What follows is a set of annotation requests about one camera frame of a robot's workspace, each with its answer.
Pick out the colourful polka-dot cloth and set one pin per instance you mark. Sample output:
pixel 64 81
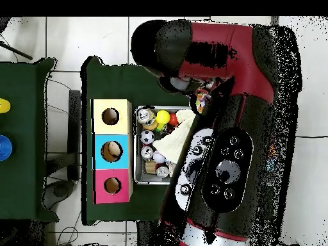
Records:
pixel 201 102

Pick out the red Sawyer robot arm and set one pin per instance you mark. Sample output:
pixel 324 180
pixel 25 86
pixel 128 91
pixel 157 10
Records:
pixel 230 64

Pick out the shallow mesh bin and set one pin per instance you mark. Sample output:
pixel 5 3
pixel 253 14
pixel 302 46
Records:
pixel 139 178

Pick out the wooden box with three holes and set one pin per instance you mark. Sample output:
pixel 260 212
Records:
pixel 120 159

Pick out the cream knitted cloth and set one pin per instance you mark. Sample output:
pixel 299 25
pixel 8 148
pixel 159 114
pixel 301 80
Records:
pixel 174 143

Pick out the black and white soccer ball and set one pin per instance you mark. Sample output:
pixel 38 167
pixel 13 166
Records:
pixel 147 137

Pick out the yellow tennis ball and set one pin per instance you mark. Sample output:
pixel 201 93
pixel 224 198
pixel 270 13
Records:
pixel 163 117

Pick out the silver drink can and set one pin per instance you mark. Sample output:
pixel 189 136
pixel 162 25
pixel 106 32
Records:
pixel 147 153

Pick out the printed drink can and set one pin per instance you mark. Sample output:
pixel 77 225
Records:
pixel 145 116

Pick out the dark green tablecloth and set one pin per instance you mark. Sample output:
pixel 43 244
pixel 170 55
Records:
pixel 20 179
pixel 123 84

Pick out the black upright panel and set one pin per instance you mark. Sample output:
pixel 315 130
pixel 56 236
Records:
pixel 74 133

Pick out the grey stand base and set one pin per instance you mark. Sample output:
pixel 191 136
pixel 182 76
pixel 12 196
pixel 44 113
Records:
pixel 59 192

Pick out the blue plastic cup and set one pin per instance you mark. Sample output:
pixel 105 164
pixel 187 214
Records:
pixel 5 148

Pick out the yellow plastic cup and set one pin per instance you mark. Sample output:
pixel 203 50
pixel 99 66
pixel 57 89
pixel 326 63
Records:
pixel 3 105

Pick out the dark thin rod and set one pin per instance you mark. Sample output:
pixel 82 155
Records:
pixel 18 51

